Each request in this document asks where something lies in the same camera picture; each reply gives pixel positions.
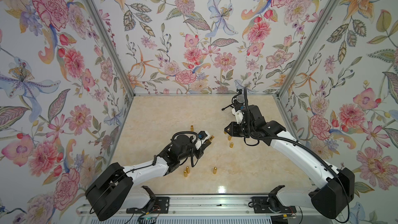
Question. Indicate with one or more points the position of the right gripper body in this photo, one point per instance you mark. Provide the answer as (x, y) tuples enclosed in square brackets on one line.
[(242, 130)]

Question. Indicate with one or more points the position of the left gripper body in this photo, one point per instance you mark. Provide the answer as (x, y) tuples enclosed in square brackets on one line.
[(197, 153)]

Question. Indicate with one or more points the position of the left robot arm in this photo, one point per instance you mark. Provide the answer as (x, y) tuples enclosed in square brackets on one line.
[(121, 187)]

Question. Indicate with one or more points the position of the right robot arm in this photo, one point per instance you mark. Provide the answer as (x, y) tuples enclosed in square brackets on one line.
[(333, 188)]

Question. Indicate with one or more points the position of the black microphone on tripod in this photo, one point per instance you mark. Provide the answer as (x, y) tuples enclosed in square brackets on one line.
[(238, 102)]

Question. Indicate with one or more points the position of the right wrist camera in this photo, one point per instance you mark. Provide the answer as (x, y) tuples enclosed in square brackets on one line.
[(238, 116)]

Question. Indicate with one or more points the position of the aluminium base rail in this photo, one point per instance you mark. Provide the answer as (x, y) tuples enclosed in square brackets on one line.
[(220, 209)]

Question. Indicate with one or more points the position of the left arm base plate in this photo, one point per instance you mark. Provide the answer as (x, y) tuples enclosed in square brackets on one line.
[(157, 205)]

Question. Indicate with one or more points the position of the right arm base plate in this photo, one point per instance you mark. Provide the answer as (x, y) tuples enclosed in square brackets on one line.
[(267, 205)]

